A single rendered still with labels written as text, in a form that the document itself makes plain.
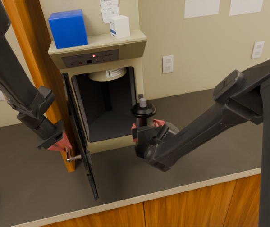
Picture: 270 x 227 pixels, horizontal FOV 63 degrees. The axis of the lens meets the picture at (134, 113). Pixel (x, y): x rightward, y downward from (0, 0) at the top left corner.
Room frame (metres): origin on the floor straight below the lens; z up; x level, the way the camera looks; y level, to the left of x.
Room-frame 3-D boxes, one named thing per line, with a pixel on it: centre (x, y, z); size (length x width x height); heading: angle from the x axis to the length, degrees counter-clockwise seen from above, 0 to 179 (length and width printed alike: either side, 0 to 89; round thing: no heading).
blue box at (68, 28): (0.74, 0.18, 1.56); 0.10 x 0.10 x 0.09; 9
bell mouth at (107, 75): (0.92, 0.11, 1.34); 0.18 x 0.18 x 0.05
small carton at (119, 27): (0.77, 0.02, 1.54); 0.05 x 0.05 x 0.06; 25
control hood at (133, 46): (0.76, 0.10, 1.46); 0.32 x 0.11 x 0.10; 99
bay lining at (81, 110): (0.94, 0.13, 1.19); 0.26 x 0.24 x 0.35; 99
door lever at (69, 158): (0.55, 0.22, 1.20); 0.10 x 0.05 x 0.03; 16
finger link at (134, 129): (0.69, -0.01, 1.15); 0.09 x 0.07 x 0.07; 11
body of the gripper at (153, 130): (0.62, -0.06, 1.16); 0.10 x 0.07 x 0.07; 101
